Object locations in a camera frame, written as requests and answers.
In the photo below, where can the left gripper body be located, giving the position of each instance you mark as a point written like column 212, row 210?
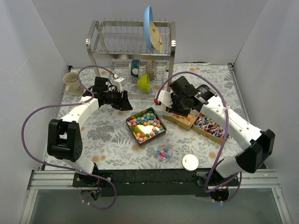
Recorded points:
column 122, row 100

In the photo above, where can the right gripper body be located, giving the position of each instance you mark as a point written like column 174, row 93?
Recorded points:
column 178, row 112

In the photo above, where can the dark tin with star candies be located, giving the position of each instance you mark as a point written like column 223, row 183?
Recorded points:
column 146, row 126

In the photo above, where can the clear glass jar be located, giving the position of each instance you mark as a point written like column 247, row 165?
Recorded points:
column 164, row 152

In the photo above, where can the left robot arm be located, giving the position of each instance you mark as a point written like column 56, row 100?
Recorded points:
column 64, row 136

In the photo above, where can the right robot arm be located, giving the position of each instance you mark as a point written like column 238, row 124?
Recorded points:
column 256, row 144

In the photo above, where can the gold tin with lollipops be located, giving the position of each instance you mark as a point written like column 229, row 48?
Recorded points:
column 209, row 129

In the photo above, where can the lime green bowl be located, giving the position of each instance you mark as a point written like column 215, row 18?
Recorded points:
column 144, row 83

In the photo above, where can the floral table mat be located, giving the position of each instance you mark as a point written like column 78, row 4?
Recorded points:
column 108, row 142

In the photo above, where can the teal and white bowl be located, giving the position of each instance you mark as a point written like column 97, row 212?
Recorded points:
column 134, row 68

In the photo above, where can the floral ceramic mug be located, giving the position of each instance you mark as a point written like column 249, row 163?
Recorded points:
column 73, row 86

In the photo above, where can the gold round lid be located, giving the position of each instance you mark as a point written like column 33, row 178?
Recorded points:
column 190, row 162

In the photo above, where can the steel two-tier dish rack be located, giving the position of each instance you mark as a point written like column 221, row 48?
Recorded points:
column 115, row 44

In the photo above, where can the cream patterned plate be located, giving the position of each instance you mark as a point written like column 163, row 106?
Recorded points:
column 155, row 38

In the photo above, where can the blue plate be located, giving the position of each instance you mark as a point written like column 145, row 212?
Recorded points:
column 148, row 18

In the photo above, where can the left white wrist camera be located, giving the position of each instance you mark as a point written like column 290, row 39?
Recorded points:
column 117, row 84

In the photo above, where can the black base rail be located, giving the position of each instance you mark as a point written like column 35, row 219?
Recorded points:
column 146, row 182

